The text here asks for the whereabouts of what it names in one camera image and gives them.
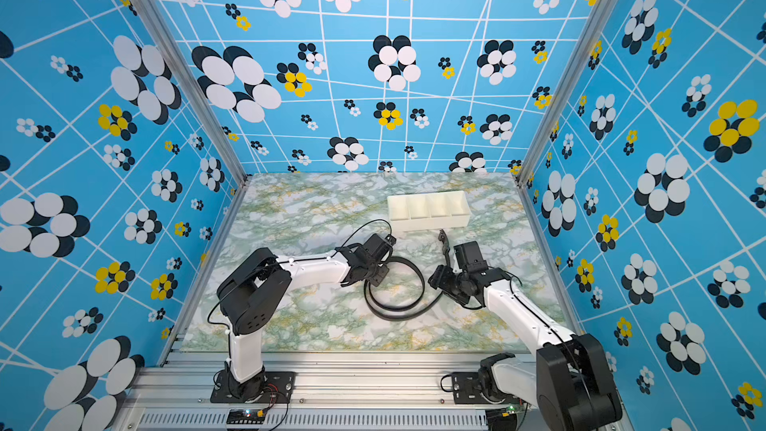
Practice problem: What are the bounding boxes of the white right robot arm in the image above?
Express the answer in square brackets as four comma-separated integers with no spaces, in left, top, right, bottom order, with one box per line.
[428,231,624,430]

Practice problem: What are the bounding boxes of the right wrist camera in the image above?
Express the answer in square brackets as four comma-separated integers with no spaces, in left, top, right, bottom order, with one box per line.
[454,241,489,273]

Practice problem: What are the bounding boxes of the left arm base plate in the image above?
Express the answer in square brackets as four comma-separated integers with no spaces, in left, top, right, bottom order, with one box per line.
[209,370,297,404]

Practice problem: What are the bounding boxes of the right controller board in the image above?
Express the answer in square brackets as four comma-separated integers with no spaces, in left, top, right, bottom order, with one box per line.
[485,407,518,431]

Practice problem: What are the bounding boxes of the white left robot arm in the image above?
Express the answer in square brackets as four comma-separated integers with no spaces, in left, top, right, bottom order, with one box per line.
[217,243,393,402]

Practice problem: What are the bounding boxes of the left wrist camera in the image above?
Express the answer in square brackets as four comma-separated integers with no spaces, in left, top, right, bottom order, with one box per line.
[337,233,396,263]

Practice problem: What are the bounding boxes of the white compartment storage tray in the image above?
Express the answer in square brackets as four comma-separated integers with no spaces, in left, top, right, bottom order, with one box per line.
[387,191,472,233]

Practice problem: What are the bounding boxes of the aluminium corner post left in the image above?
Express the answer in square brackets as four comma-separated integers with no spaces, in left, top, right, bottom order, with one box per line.
[132,0,247,188]

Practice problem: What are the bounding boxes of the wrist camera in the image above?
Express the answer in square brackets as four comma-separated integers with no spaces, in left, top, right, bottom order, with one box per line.
[337,233,396,263]
[454,241,489,273]

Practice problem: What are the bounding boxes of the black belt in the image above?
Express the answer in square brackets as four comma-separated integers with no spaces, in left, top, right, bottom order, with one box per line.
[363,257,443,322]

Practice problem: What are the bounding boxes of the controller board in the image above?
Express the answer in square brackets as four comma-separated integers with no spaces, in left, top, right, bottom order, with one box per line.
[485,407,518,431]
[225,409,267,428]

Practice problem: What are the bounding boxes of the left controller board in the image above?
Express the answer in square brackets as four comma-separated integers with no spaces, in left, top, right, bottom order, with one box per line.
[225,409,267,428]

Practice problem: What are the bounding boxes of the aluminium corner post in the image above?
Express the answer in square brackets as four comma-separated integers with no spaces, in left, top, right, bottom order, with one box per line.
[519,0,618,188]
[132,0,247,188]

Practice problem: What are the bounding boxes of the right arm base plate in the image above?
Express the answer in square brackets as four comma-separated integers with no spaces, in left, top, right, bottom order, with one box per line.
[440,372,524,407]

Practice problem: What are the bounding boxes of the aluminium corner post right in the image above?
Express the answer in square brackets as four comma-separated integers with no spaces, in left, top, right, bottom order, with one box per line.
[519,0,618,188]

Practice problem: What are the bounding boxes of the aluminium front rail frame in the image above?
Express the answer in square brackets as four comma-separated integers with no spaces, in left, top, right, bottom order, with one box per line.
[110,349,636,431]

